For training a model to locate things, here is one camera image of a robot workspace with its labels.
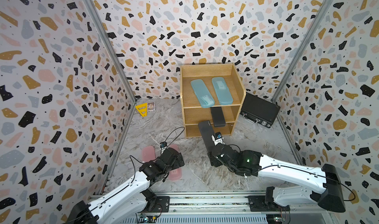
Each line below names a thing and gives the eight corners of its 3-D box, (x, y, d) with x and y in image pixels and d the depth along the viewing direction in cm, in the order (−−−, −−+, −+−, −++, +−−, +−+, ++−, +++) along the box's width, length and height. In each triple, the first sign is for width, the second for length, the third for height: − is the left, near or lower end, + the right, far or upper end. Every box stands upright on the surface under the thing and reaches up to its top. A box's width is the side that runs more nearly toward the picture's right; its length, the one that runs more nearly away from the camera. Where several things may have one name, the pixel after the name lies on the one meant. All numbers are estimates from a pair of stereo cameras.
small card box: (148, 112, 116) (147, 110, 114) (148, 104, 122) (147, 102, 120) (155, 111, 117) (154, 109, 115) (154, 103, 122) (154, 101, 121)
